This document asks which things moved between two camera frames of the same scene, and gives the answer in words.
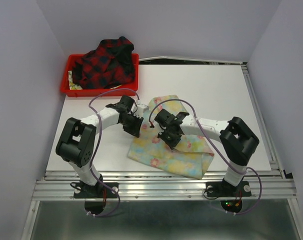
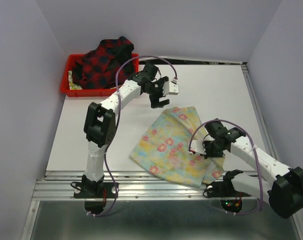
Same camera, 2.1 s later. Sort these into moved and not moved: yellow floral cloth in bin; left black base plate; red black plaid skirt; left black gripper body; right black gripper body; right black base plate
Moved: left black gripper body; right black gripper body
Not moved: left black base plate; right black base plate; yellow floral cloth in bin; red black plaid skirt
